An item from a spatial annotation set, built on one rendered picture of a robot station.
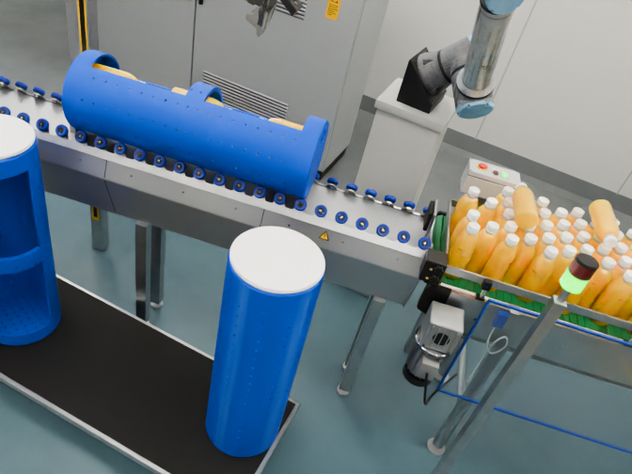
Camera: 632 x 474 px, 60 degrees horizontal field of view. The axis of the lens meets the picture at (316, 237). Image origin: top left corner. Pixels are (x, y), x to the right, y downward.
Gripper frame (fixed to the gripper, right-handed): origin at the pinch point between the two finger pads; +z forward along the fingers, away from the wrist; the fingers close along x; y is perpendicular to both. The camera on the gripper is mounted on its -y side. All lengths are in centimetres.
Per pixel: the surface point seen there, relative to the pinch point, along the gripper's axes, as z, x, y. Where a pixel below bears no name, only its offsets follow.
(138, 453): 127, 77, -23
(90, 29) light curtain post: 46, -24, 76
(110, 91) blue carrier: 37, 13, 40
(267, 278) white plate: 36, 51, -37
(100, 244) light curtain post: 158, -14, 60
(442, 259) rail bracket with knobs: 36, 9, -82
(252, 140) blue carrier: 31.2, 7.8, -9.1
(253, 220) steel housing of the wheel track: 61, 11, -19
